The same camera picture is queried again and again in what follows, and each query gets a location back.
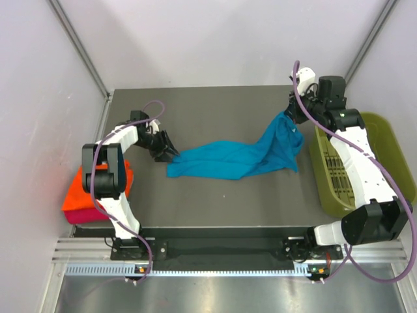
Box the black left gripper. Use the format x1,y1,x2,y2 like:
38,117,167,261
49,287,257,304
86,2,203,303
134,128,179,162

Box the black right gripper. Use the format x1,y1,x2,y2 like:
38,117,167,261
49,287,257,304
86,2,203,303
284,85,325,125

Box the blue t shirt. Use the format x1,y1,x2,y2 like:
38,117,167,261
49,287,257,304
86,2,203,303
166,112,304,180

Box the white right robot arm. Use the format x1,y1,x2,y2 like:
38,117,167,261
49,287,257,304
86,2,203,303
285,67,408,258

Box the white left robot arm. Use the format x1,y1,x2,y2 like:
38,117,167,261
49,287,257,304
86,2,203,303
81,110,179,260

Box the olive green plastic basket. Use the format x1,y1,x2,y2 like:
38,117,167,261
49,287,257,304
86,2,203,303
309,112,416,218

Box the orange folded t shirt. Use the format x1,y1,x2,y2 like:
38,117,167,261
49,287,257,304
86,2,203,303
62,160,134,213

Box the pink folded t shirt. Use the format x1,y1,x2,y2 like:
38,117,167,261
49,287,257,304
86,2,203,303
63,207,109,225

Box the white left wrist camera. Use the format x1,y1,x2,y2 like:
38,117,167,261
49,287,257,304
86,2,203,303
148,119,160,132

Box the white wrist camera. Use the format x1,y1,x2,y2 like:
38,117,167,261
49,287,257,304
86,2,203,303
148,119,160,132
289,67,316,96

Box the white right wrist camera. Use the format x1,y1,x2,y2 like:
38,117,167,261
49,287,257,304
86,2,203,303
289,67,316,96

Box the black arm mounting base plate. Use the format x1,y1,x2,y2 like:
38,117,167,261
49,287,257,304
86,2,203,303
74,226,343,271

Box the grey slotted cable duct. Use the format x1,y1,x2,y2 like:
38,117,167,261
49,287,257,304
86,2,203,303
65,263,326,278

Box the aluminium frame rail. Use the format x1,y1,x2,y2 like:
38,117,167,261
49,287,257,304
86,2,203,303
51,237,118,263

